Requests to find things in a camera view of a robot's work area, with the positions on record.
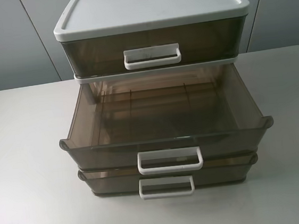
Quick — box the brown drawer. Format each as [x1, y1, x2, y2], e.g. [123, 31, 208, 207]
[77, 152, 258, 199]
[59, 64, 273, 171]
[62, 16, 245, 79]

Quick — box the white drawer cabinet frame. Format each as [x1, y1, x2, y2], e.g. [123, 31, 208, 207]
[53, 0, 250, 85]

